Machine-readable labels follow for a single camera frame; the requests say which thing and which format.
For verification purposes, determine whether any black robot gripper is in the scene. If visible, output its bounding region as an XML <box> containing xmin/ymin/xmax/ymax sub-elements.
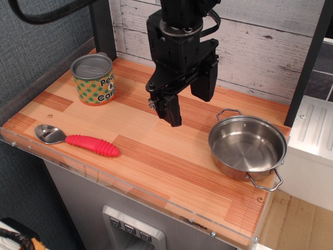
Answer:
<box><xmin>146</xmin><ymin>10</ymin><xmax>219</xmax><ymax>127</ymax></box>

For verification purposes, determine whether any red handled metal spoon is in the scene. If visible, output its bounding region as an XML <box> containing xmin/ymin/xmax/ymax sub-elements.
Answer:
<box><xmin>34</xmin><ymin>124</ymin><xmax>120</xmax><ymax>157</ymax></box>

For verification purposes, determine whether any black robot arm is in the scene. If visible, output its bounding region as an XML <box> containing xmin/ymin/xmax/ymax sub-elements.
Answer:
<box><xmin>146</xmin><ymin>1</ymin><xmax>221</xmax><ymax>127</ymax></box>

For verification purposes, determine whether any peas and carrots can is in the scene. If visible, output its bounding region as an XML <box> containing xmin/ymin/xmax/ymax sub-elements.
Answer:
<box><xmin>70</xmin><ymin>53</ymin><xmax>117</xmax><ymax>106</ymax></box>

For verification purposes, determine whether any white drainboard sink unit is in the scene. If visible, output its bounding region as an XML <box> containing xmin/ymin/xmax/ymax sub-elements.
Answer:
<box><xmin>279</xmin><ymin>96</ymin><xmax>332</xmax><ymax>210</ymax></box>

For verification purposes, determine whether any grey dispenser button panel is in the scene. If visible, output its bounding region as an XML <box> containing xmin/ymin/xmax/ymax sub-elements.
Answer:
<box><xmin>102</xmin><ymin>205</ymin><xmax>167</xmax><ymax>249</ymax></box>

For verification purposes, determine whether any clear acrylic edge guard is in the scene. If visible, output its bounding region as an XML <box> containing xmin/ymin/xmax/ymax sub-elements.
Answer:
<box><xmin>1</xmin><ymin>127</ymin><xmax>262</xmax><ymax>249</ymax></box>

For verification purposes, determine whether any orange object bottom left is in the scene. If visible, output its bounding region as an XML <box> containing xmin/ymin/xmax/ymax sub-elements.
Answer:
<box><xmin>19</xmin><ymin>238</ymin><xmax>47</xmax><ymax>250</ymax></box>

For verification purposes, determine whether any silver two-handled pot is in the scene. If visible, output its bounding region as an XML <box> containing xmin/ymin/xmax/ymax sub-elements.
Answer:
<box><xmin>208</xmin><ymin>109</ymin><xmax>288</xmax><ymax>192</ymax></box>

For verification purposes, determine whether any black vertical post left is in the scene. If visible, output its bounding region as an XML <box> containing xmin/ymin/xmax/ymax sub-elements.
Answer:
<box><xmin>89</xmin><ymin>0</ymin><xmax>117</xmax><ymax>60</ymax></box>

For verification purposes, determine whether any black vertical post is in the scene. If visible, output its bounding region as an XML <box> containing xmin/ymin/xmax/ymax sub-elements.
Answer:
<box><xmin>89</xmin><ymin>0</ymin><xmax>117</xmax><ymax>60</ymax></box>
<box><xmin>284</xmin><ymin>0</ymin><xmax>332</xmax><ymax>127</ymax></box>

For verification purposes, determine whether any black vertical post right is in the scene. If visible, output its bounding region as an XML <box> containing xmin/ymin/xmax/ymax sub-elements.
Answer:
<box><xmin>284</xmin><ymin>0</ymin><xmax>332</xmax><ymax>127</ymax></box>

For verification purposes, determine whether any black braided cable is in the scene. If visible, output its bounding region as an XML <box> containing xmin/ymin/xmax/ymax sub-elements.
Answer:
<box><xmin>7</xmin><ymin>0</ymin><xmax>94</xmax><ymax>26</ymax></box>

